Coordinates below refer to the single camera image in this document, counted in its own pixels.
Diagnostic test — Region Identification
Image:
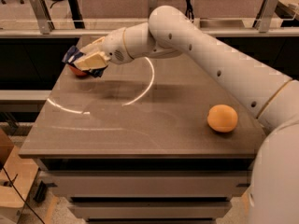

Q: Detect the black floor cable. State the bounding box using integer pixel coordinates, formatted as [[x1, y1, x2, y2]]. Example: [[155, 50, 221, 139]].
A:
[[0, 161, 47, 224]]

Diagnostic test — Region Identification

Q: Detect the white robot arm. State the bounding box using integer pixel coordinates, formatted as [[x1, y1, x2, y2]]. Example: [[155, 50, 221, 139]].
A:
[[75, 6, 299, 224]]

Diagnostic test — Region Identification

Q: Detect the right metal bracket post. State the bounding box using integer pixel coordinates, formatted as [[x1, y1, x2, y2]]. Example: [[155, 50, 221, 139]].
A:
[[256, 0, 278, 33]]

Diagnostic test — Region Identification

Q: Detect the blue rxbar blueberry wrapper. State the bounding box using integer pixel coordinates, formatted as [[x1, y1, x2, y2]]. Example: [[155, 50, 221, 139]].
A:
[[62, 46, 105, 77]]

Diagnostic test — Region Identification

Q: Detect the red apple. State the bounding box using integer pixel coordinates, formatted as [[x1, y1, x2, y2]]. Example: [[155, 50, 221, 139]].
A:
[[68, 65, 87, 77]]

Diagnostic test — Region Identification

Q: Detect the cardboard box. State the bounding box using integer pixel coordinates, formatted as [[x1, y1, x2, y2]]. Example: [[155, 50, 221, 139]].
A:
[[0, 130, 38, 224]]

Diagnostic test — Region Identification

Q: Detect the black hanging cable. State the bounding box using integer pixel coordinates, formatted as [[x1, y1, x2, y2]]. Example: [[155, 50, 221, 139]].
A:
[[182, 0, 195, 21]]

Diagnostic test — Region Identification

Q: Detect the metal bracket post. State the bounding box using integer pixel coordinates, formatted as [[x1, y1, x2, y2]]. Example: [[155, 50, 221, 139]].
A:
[[256, 0, 278, 33], [29, 0, 54, 35], [148, 0, 158, 15]]

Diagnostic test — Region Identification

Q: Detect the left metal bracket post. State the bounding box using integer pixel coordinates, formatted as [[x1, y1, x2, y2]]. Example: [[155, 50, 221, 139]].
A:
[[29, 0, 54, 35]]

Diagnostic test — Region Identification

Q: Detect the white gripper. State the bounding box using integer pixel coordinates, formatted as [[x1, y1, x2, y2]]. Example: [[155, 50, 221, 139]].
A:
[[74, 28, 133, 71]]

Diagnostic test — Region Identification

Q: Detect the grey drawer cabinet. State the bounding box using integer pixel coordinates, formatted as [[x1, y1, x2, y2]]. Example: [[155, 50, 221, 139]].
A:
[[35, 158, 262, 224]]

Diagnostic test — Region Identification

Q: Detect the middle metal bracket post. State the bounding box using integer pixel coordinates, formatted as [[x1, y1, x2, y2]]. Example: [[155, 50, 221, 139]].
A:
[[148, 0, 158, 15]]

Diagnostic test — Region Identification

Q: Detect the orange fruit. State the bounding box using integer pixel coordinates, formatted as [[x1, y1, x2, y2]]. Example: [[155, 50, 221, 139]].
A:
[[207, 105, 238, 133]]

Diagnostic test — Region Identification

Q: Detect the metal rail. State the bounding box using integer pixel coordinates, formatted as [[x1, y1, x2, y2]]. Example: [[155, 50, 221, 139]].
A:
[[0, 27, 299, 37]]

